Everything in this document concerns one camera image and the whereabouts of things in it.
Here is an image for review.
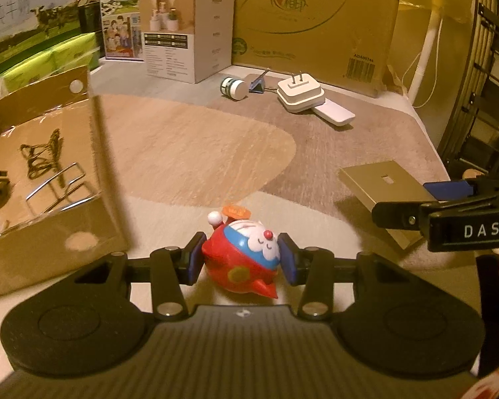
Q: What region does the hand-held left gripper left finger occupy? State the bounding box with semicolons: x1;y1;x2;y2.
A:
74;231;209;321

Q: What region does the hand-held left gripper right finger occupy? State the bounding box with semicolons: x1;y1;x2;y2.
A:
276;233;412;321

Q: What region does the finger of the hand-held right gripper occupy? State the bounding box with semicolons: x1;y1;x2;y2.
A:
372;200;432;230
423;172;499;202

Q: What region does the gold box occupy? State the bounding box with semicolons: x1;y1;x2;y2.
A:
338;160;439;251

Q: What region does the red blue cartoon cat toy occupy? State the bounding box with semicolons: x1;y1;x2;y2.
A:
202;203;281;300

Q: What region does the cardboard tray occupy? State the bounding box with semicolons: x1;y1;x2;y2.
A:
0;64;129;301

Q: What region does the chrome wire holder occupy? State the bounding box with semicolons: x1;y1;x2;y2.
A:
27;162;96;212

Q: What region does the green white tape roll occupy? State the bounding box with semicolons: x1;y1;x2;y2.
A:
220;76;250;101

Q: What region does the blue binder clip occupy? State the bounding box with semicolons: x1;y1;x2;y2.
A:
245;68;275;94

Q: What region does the black cord bundle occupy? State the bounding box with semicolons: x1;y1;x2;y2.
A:
20;129;63;179

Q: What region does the black metal rack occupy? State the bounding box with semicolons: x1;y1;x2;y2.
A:
436;0;499;179

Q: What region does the white flat remote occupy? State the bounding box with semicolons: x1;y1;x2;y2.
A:
311;99;356;128

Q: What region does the white power adapter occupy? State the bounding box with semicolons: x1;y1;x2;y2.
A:
276;70;326;114

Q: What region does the large brown cardboard box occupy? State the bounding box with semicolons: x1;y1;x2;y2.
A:
200;0;404;99

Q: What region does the white product box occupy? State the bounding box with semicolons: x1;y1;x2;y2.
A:
138;0;236;84

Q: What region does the blue milk carton box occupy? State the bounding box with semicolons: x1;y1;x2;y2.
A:
97;0;190;63

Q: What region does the green tissue pack bundle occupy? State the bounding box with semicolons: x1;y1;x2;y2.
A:
2;31;102;92

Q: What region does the black gift bag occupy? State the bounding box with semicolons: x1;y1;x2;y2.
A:
77;0;102;35

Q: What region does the green pasture milk box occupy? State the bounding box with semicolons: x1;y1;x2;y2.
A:
0;0;78;77

